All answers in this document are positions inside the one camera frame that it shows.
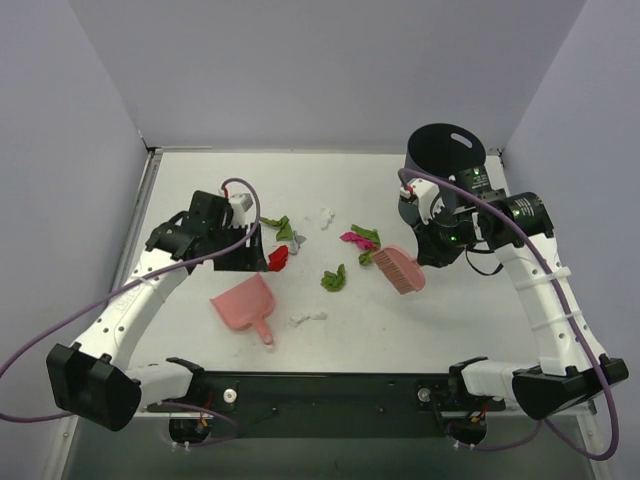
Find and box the white paper scrap front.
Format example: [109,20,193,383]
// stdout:
[290,311,328,328]

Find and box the pink hand brush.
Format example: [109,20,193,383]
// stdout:
[371,245,426,295]

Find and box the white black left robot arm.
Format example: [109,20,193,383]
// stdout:
[46,189,266,431]

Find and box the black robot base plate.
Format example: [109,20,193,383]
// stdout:
[151,371,505,444]

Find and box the green and pink paper scrap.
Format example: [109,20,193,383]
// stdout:
[340,224,381,267]

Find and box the dark grey waste bin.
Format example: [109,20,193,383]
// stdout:
[401,123,486,211]

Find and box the white paper scrap back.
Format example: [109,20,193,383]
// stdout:
[309,207,335,231]

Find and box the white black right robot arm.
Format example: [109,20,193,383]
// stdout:
[398,167,629,420]

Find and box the pink plastic dustpan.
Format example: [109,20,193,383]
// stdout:
[210,273,275,345]

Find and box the grey paper scrap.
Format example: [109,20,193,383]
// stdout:
[288,231,307,255]

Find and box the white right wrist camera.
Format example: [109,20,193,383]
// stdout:
[398,178,440,226]

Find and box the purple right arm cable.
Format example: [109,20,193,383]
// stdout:
[397,168,620,461]

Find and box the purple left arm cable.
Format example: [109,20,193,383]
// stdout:
[0,178,263,449]

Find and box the white paper scrap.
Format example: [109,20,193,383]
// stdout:
[309,207,335,231]
[290,311,328,328]

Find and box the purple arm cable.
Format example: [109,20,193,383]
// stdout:
[397,168,620,461]
[0,178,263,449]

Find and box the red paper scrap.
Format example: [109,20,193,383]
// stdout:
[268,245,289,272]

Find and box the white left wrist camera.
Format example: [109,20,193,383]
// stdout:
[222,193,253,228]

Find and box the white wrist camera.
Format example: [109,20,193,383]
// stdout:
[398,178,440,226]
[222,193,253,228]

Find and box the aluminium table frame rail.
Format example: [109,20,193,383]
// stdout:
[60,147,599,419]

